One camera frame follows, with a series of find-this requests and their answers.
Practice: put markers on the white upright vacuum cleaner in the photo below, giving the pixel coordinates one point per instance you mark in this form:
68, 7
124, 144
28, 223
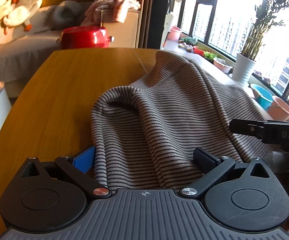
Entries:
168, 21

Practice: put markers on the grey round cushion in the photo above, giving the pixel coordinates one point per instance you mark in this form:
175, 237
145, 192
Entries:
65, 15

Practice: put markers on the pink basin far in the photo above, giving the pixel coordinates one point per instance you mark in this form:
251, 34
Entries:
174, 33

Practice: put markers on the striped brown garment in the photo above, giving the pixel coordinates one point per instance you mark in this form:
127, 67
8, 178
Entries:
145, 133

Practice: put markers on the red planter with greens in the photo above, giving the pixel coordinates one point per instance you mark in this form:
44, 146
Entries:
209, 56

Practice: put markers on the white goose plush toy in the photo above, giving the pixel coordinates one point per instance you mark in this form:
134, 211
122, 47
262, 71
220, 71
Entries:
20, 12

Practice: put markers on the red round stool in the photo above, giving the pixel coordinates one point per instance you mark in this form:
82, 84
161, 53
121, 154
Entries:
91, 36

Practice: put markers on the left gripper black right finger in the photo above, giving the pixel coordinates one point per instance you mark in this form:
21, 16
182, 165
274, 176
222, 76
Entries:
213, 168

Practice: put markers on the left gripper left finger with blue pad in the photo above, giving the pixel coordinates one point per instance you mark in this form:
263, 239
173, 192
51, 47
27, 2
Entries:
72, 173

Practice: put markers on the tall green bamboo plant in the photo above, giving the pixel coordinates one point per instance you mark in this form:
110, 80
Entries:
266, 17

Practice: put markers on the pink bowl with soil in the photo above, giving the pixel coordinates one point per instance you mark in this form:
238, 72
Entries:
222, 65

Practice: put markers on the beige storage box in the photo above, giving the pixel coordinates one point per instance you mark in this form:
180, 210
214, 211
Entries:
125, 34

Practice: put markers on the pink clothes pile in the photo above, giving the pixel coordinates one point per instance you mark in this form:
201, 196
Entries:
120, 10

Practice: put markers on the grey sofa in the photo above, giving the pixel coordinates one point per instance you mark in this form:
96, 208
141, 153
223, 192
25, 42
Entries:
22, 53

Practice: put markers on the pink plastic bucket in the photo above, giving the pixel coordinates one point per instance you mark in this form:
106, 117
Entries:
279, 109

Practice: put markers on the teal plastic basin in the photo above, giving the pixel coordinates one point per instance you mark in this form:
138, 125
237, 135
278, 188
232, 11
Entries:
262, 96

